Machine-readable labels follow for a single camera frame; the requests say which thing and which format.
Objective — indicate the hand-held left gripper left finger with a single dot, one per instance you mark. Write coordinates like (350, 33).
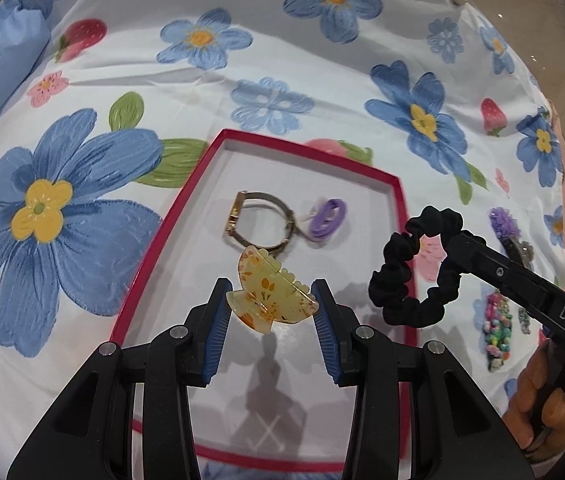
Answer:
(217, 320)

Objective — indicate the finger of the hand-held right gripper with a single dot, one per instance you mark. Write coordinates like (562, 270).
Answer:
(492, 267)

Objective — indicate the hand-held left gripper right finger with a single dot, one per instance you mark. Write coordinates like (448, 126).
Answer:
(325, 325)

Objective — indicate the purple flower hair clip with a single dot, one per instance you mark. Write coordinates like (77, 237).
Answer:
(505, 222)

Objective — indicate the yellow floral hair claw clip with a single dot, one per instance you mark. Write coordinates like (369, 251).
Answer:
(272, 290)

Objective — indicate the red shallow box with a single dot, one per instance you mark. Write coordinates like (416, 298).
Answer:
(187, 240)

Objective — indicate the black scrunchie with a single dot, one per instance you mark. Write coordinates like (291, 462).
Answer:
(392, 260)

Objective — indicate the person's right hand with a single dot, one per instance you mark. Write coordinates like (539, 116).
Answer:
(525, 390)

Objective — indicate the gold wristwatch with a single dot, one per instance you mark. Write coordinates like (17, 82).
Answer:
(235, 212)

